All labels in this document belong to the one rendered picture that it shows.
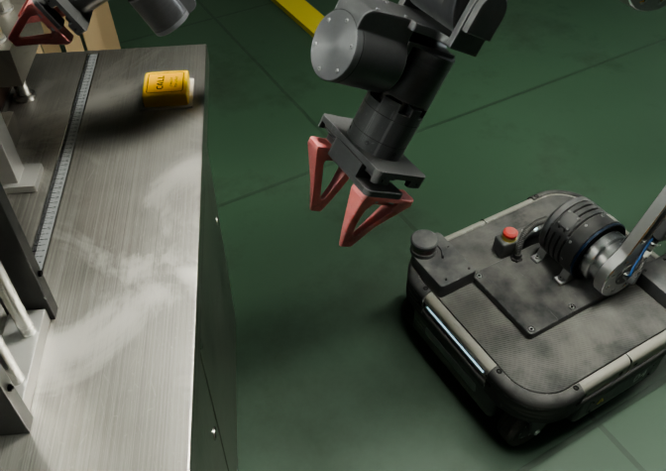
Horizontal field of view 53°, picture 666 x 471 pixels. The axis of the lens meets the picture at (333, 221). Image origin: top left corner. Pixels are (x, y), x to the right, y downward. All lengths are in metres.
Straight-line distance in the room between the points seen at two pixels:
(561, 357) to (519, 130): 1.21
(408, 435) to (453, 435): 0.11
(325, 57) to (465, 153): 1.94
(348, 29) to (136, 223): 0.47
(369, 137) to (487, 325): 1.08
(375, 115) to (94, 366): 0.41
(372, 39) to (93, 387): 0.46
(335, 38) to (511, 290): 1.22
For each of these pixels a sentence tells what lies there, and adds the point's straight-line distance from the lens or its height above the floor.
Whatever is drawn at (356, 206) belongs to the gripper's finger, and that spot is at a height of 1.10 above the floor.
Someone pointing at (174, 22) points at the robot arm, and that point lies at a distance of 0.94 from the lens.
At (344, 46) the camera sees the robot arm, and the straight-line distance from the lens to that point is 0.55.
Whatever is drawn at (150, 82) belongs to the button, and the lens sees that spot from 1.14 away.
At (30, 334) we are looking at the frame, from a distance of 0.80.
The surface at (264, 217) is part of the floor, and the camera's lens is 2.19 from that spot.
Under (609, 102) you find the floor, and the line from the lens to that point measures 2.90.
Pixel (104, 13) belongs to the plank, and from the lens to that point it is 3.03.
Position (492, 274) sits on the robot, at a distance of 1.72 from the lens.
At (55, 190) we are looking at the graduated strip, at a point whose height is 0.90.
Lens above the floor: 1.52
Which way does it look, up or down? 44 degrees down
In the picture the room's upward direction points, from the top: straight up
